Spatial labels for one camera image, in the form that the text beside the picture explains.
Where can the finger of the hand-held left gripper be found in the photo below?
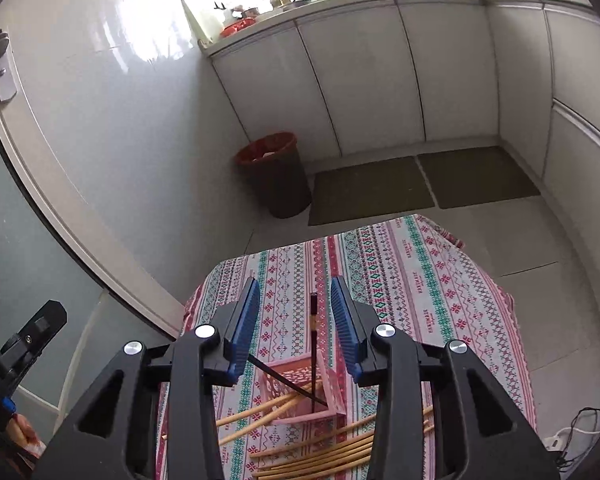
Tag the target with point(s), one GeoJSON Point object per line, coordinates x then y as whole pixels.
{"type": "Point", "coordinates": [42, 325]}

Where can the black chopstick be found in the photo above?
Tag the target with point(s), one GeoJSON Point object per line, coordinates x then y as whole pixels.
{"type": "Point", "coordinates": [280, 378]}
{"type": "Point", "coordinates": [313, 365]}

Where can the pink lattice chopstick holder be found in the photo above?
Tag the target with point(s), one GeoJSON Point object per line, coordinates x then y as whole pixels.
{"type": "Point", "coordinates": [325, 390]}

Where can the red bowl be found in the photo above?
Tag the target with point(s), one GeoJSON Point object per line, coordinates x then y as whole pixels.
{"type": "Point", "coordinates": [237, 26]}

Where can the dark trash bin red liner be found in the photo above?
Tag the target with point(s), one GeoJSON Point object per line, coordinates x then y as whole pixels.
{"type": "Point", "coordinates": [280, 180]}

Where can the bunch of wooden chopsticks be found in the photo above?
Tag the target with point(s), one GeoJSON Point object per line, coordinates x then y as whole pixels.
{"type": "Point", "coordinates": [325, 455]}

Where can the white cutting board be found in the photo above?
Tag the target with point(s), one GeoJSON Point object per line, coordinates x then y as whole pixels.
{"type": "Point", "coordinates": [197, 22]}

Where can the patterned striped tablecloth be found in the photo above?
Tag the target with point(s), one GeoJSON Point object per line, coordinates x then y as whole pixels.
{"type": "Point", "coordinates": [420, 300]}

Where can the person's left hand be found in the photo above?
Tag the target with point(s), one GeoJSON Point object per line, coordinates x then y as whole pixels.
{"type": "Point", "coordinates": [25, 432]}

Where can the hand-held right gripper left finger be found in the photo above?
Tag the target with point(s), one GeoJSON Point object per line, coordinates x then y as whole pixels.
{"type": "Point", "coordinates": [242, 325]}

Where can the white kitchen cabinet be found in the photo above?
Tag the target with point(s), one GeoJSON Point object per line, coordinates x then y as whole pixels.
{"type": "Point", "coordinates": [360, 70]}
{"type": "Point", "coordinates": [565, 85]}

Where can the white power strip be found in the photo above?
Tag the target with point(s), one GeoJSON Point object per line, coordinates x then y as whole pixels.
{"type": "Point", "coordinates": [556, 441]}

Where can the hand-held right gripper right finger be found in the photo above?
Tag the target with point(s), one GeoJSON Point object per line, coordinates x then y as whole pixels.
{"type": "Point", "coordinates": [345, 325]}

